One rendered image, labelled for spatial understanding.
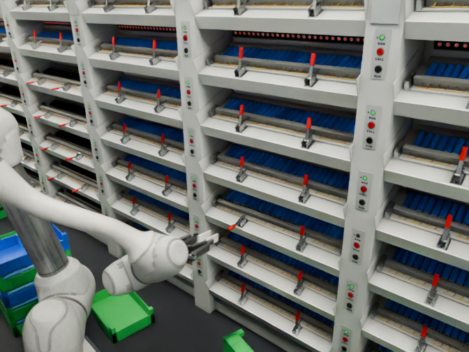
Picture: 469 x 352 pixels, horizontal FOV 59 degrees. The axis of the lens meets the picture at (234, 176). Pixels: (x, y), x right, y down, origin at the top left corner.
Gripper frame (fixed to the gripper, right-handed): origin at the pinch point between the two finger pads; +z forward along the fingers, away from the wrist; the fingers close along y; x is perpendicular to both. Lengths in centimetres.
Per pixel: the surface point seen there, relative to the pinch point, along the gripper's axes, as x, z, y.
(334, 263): -0.4, 18.2, 40.4
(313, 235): 4.7, 22.3, 29.5
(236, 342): -36.1, 0.9, 15.9
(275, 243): -1.2, 16.9, 17.6
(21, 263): -27, -34, -72
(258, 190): 17.6, 14.4, 9.9
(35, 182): -35, 26, -184
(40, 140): 1, 18, -157
